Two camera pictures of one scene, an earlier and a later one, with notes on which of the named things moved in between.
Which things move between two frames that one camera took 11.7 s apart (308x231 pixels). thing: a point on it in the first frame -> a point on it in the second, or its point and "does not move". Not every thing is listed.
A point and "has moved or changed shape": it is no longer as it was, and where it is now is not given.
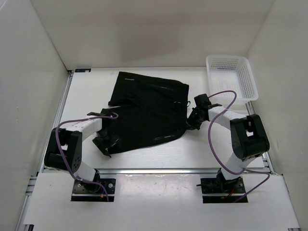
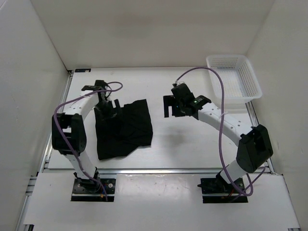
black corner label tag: x=83 y=70 does not move
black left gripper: x=102 y=147 -> x=113 y=112
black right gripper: x=190 y=121 -> x=170 y=100
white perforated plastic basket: x=230 y=73 does not move
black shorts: x=151 y=109 has moved or changed shape
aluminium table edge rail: x=159 y=170 does not move
